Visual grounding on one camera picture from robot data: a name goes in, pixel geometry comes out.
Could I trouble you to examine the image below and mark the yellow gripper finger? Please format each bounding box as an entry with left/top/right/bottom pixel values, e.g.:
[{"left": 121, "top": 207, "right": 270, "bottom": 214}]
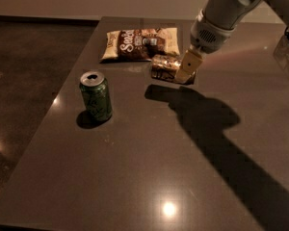
[{"left": 174, "top": 50, "right": 203, "bottom": 83}]

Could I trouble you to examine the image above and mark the orange soda can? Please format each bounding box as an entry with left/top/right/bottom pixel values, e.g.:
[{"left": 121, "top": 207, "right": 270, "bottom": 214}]
[{"left": 151, "top": 55, "right": 196, "bottom": 85}]

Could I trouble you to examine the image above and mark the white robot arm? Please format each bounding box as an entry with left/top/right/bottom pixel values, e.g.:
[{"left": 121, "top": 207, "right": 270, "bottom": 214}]
[{"left": 174, "top": 0, "right": 289, "bottom": 84}]

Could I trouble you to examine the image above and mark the brown chip bag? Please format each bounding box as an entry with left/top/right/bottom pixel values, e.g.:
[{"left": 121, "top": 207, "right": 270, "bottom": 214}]
[{"left": 101, "top": 28, "right": 180, "bottom": 62}]

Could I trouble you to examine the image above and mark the green soda can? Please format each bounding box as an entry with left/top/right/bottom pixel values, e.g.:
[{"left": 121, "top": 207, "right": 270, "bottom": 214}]
[{"left": 79, "top": 70, "right": 113, "bottom": 122}]

